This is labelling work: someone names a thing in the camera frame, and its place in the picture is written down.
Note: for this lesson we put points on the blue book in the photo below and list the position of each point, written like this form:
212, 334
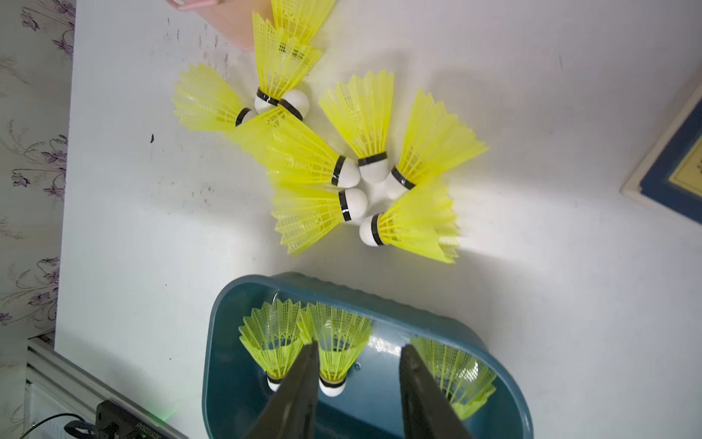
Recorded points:
669, 176

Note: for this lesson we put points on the yellow shuttlecock five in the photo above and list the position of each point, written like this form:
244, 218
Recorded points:
205, 102

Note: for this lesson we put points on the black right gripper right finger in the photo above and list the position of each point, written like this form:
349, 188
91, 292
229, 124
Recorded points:
426, 412

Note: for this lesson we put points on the yellow shuttlecock twelve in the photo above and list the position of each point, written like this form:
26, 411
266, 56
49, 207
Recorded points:
422, 222

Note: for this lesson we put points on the yellow shuttlecock nine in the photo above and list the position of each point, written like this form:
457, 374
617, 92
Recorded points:
305, 215

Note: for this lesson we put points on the yellow shuttlecock four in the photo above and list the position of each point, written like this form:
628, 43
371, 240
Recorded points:
360, 110

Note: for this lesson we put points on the yellow shuttlecock one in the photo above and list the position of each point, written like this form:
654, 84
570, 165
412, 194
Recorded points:
300, 19

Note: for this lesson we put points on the aluminium front rail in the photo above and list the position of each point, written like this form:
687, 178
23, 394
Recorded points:
55, 385

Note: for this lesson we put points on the teal plastic storage box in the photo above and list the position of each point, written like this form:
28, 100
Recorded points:
235, 391

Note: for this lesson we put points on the yellow shuttlecock six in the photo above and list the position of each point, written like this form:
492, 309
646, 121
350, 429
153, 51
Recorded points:
274, 335

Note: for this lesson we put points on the yellow shuttlecock three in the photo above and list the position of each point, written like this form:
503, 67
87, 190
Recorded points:
291, 151

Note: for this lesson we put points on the yellow shuttlecock seven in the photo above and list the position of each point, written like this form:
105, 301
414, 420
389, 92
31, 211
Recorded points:
467, 383

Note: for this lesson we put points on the yellow shuttlecock eleven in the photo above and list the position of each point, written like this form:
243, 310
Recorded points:
435, 142

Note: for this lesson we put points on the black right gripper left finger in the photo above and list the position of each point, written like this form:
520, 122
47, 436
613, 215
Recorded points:
291, 413

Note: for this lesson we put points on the pink pen cup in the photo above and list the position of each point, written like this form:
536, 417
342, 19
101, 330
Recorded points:
232, 18

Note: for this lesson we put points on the yellow shuttlecock eight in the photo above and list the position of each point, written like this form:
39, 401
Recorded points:
341, 336

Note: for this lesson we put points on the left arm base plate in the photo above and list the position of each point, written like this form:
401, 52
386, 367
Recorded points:
112, 421

